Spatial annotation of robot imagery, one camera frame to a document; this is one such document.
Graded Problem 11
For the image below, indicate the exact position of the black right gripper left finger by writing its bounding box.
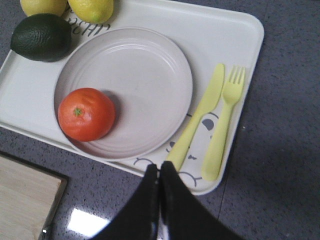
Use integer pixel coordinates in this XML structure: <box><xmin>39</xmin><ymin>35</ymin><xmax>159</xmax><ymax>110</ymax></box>
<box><xmin>92</xmin><ymin>164</ymin><xmax>159</xmax><ymax>240</ymax></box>

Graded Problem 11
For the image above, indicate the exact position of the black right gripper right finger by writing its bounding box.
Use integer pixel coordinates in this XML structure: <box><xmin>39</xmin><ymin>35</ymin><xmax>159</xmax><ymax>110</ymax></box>
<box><xmin>159</xmin><ymin>161</ymin><xmax>242</xmax><ymax>240</ymax></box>

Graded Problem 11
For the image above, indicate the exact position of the orange mandarin fruit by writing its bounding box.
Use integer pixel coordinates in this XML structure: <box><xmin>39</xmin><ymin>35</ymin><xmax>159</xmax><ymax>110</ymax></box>
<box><xmin>57</xmin><ymin>88</ymin><xmax>116</xmax><ymax>142</ymax></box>

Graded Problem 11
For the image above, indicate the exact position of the beige round plate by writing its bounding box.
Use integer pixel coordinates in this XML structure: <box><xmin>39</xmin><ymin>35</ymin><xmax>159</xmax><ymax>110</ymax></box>
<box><xmin>54</xmin><ymin>28</ymin><xmax>193</xmax><ymax>161</ymax></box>

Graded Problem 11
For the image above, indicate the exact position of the white rectangular tray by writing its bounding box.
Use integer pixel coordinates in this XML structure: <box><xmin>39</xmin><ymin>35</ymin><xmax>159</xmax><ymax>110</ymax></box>
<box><xmin>0</xmin><ymin>0</ymin><xmax>264</xmax><ymax>195</ymax></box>

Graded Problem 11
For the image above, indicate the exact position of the wooden cutting board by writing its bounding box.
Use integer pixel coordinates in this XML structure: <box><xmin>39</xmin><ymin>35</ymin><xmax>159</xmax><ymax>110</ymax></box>
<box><xmin>0</xmin><ymin>153</ymin><xmax>68</xmax><ymax>240</ymax></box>

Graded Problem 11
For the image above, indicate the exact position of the yellow plastic knife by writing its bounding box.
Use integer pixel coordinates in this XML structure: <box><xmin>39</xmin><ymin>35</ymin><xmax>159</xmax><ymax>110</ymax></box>
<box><xmin>166</xmin><ymin>63</ymin><xmax>225</xmax><ymax>171</ymax></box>

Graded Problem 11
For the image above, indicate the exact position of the yellow plastic fork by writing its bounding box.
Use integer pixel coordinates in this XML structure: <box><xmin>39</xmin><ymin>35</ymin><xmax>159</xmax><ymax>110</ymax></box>
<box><xmin>201</xmin><ymin>66</ymin><xmax>246</xmax><ymax>181</ymax></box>

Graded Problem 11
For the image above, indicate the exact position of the dark green lime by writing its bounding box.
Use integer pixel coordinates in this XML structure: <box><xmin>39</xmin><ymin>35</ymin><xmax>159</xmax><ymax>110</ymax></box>
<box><xmin>10</xmin><ymin>13</ymin><xmax>72</xmax><ymax>62</ymax></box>

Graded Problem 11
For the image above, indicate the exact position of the yellow lemon right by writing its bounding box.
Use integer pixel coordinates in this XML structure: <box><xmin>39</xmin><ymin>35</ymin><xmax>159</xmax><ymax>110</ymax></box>
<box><xmin>68</xmin><ymin>0</ymin><xmax>114</xmax><ymax>24</ymax></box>

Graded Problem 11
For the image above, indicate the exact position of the yellow lemon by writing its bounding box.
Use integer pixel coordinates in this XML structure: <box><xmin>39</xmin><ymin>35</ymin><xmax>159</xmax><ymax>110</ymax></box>
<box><xmin>20</xmin><ymin>0</ymin><xmax>68</xmax><ymax>17</ymax></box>
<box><xmin>68</xmin><ymin>0</ymin><xmax>114</xmax><ymax>24</ymax></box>

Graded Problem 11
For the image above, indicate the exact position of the yellow lemon left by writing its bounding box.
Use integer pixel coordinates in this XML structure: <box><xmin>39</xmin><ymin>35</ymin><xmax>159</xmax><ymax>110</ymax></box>
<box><xmin>20</xmin><ymin>0</ymin><xmax>68</xmax><ymax>17</ymax></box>

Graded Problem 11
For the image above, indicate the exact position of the metal cutting board handle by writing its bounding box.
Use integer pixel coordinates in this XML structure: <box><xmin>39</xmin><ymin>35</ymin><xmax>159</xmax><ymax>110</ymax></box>
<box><xmin>39</xmin><ymin>224</ymin><xmax>53</xmax><ymax>240</ymax></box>

